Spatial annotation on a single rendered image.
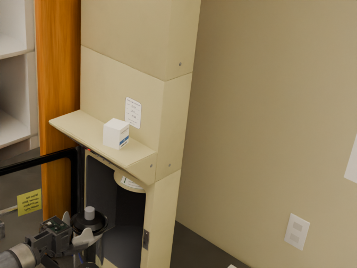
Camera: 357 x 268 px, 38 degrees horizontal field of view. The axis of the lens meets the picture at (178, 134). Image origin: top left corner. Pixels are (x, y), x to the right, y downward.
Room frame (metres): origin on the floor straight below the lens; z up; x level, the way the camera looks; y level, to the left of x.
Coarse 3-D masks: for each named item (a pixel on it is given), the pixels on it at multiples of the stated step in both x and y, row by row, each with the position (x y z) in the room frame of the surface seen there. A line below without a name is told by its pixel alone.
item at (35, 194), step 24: (0, 168) 1.20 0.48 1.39; (48, 168) 1.29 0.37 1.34; (0, 192) 1.19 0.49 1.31; (24, 192) 1.24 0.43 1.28; (48, 192) 1.29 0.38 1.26; (0, 216) 1.19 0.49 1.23; (24, 216) 1.23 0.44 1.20; (48, 216) 1.29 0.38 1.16; (0, 240) 1.18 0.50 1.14; (24, 240) 1.23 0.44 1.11
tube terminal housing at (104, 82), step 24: (96, 72) 1.33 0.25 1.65; (120, 72) 1.27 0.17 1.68; (96, 96) 1.33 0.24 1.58; (120, 96) 1.27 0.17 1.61; (144, 96) 1.22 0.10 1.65; (168, 96) 1.20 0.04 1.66; (144, 120) 1.21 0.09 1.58; (168, 120) 1.20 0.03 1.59; (144, 144) 1.21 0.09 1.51; (168, 144) 1.21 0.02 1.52; (168, 168) 1.22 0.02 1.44; (168, 192) 1.23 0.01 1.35; (144, 216) 1.20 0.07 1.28; (168, 216) 1.24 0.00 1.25; (168, 240) 1.25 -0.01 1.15; (144, 264) 1.19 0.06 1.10; (168, 264) 1.26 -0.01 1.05
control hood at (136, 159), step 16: (80, 112) 1.35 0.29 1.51; (64, 128) 1.25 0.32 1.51; (80, 128) 1.26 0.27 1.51; (96, 128) 1.27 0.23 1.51; (96, 144) 1.18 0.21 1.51; (128, 144) 1.20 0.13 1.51; (112, 160) 1.12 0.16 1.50; (128, 160) 1.12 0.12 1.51; (144, 160) 1.14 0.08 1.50; (144, 176) 1.14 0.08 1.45
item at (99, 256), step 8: (72, 216) 1.19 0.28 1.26; (104, 216) 1.20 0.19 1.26; (72, 224) 1.15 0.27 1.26; (80, 232) 1.12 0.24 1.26; (96, 232) 1.13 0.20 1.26; (104, 232) 1.17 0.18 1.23; (104, 240) 1.17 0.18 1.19; (88, 248) 1.13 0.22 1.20; (96, 248) 1.14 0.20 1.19; (80, 256) 1.13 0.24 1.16; (88, 256) 1.13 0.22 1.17; (96, 256) 1.14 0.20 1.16; (80, 264) 1.13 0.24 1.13; (88, 264) 1.13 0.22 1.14; (96, 264) 1.14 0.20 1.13
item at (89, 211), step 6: (84, 210) 1.17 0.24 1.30; (90, 210) 1.17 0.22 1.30; (78, 216) 1.17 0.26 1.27; (84, 216) 1.17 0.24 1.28; (90, 216) 1.16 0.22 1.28; (96, 216) 1.18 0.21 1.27; (102, 216) 1.18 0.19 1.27; (78, 222) 1.15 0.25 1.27; (84, 222) 1.15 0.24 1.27; (90, 222) 1.15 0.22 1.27; (96, 222) 1.15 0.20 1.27; (102, 222) 1.16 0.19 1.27; (78, 228) 1.13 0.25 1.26; (84, 228) 1.13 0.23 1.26; (96, 228) 1.14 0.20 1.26
